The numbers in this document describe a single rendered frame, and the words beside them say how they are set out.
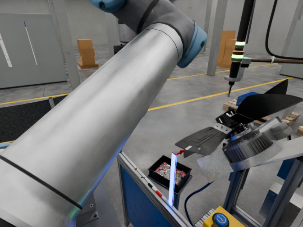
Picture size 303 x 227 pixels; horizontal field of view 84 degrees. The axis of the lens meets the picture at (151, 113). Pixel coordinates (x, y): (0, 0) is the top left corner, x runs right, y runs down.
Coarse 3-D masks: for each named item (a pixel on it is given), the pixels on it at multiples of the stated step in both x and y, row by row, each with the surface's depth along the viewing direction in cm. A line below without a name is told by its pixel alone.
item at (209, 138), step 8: (208, 128) 91; (192, 136) 88; (200, 136) 85; (208, 136) 84; (216, 136) 84; (224, 136) 84; (176, 144) 87; (184, 144) 84; (192, 144) 81; (200, 144) 79; (208, 144) 78; (216, 144) 78; (200, 152) 73; (208, 152) 72
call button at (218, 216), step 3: (219, 213) 59; (216, 216) 58; (219, 216) 58; (222, 216) 58; (216, 219) 57; (219, 219) 57; (222, 219) 57; (225, 219) 57; (216, 222) 57; (219, 222) 57; (222, 222) 57; (225, 222) 57; (219, 225) 57; (222, 225) 56; (225, 225) 57
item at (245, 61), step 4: (244, 60) 72; (248, 60) 72; (240, 64) 75; (244, 64) 72; (248, 64) 72; (240, 68) 74; (244, 68) 74; (240, 72) 75; (228, 76) 79; (240, 76) 75; (228, 80) 76; (232, 80) 75; (236, 80) 75; (240, 80) 76
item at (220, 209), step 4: (220, 208) 62; (216, 212) 61; (220, 212) 61; (224, 212) 61; (212, 216) 59; (228, 216) 59; (232, 216) 60; (208, 220) 58; (212, 220) 58; (228, 220) 58; (232, 220) 58; (236, 220) 58; (204, 224) 58; (208, 224) 57; (228, 224) 57; (232, 224) 57; (236, 224) 57; (240, 224) 57
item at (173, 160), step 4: (172, 156) 72; (172, 160) 73; (172, 164) 74; (172, 168) 75; (172, 172) 76; (172, 176) 76; (172, 180) 77; (172, 184) 78; (172, 188) 79; (172, 192) 80
